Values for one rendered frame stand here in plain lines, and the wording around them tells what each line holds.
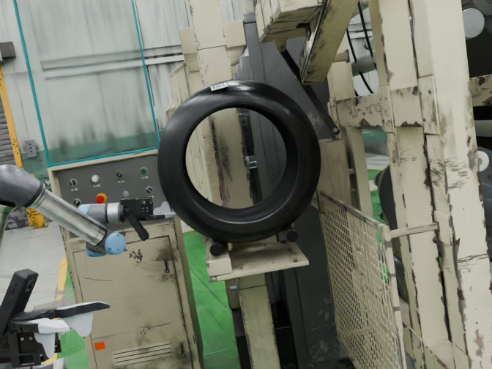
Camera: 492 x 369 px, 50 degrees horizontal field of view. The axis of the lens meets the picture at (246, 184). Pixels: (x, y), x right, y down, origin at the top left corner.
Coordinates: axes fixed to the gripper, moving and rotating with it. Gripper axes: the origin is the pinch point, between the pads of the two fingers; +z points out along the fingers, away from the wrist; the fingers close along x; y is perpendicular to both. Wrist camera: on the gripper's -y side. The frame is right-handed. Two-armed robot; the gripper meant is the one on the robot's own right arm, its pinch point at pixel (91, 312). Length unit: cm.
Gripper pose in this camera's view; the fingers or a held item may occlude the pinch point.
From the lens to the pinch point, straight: 96.1
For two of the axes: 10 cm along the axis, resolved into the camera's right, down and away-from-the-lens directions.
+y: 1.4, 9.9, -0.1
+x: -1.6, 0.1, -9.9
